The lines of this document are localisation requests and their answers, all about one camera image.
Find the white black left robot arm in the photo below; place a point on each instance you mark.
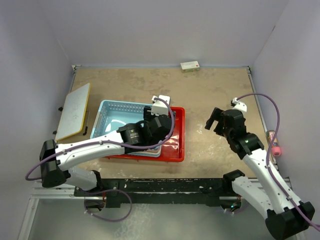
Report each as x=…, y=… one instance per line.
x=59, y=162

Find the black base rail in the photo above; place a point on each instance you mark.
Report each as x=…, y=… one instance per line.
x=211, y=192

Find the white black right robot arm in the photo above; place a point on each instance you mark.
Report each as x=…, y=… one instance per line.
x=284, y=213

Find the red plastic tray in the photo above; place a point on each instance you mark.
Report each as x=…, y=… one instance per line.
x=173, y=150

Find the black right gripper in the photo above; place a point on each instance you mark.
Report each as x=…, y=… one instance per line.
x=217, y=114

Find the pink capped bottle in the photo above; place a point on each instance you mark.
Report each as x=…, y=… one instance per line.
x=273, y=142

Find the light blue perforated basket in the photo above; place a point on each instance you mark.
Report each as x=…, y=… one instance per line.
x=112, y=115

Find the pink perforated basket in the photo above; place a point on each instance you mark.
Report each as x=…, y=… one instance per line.
x=152, y=152

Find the small white green box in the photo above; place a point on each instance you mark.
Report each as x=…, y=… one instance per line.
x=191, y=66

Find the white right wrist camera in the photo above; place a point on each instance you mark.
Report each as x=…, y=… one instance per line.
x=238, y=105

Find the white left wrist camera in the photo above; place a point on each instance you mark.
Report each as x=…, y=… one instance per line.
x=158, y=107

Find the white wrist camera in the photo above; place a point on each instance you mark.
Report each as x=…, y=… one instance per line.
x=238, y=105
x=158, y=107

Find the yellow framed whiteboard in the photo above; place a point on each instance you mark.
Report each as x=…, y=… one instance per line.
x=73, y=113

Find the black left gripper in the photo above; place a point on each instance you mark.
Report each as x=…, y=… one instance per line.
x=148, y=116

